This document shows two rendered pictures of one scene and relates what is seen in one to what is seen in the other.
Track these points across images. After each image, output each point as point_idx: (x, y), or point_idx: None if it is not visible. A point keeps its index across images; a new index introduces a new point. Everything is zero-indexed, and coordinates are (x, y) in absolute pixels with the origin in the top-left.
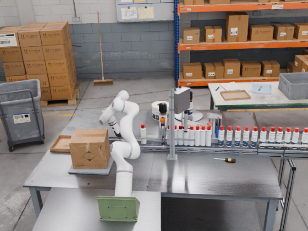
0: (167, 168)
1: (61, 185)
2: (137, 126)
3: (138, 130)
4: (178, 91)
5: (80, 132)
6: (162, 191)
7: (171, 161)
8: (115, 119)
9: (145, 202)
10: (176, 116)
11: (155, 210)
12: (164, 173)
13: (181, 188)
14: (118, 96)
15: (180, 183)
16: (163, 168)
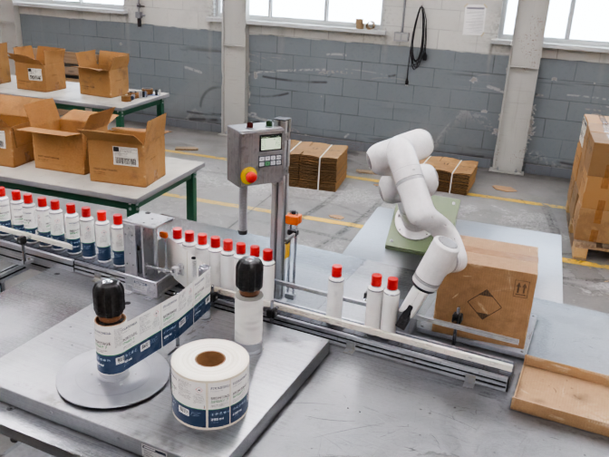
0: (304, 279)
1: (541, 301)
2: (318, 415)
3: (323, 397)
4: (264, 123)
5: (517, 262)
6: (339, 254)
7: (285, 290)
8: (415, 271)
9: (373, 247)
10: (160, 379)
11: (362, 238)
12: (317, 274)
13: (301, 250)
14: (415, 130)
15: (298, 256)
16: (314, 281)
